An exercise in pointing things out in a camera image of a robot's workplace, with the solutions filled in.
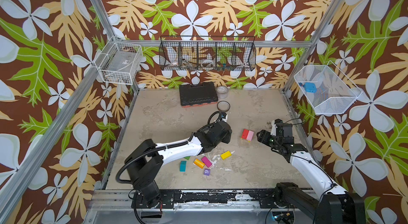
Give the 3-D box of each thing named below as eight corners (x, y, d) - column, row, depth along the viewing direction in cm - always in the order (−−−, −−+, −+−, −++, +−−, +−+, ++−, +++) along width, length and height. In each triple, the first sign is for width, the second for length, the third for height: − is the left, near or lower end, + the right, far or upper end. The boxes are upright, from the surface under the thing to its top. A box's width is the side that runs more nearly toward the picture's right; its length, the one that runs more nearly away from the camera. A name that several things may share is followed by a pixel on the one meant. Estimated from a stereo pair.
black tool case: (181, 109, 110) (180, 104, 106) (179, 90, 122) (178, 85, 118) (218, 104, 113) (219, 99, 109) (212, 85, 125) (213, 81, 121)
